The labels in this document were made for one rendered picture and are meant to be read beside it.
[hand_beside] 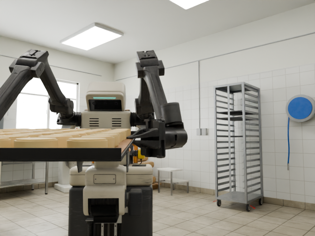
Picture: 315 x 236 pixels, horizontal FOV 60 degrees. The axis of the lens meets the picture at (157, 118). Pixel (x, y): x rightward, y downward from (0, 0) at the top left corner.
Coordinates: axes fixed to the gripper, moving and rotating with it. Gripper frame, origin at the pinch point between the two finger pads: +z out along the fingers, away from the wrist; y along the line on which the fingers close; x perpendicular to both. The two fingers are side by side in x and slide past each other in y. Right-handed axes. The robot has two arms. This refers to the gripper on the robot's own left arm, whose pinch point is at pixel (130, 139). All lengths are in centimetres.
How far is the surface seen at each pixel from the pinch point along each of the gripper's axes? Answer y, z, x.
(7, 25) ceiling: -187, -129, 464
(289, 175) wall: 69, -393, 82
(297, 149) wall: 29, -394, 71
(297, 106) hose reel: -33, -382, 65
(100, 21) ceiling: -186, -228, 327
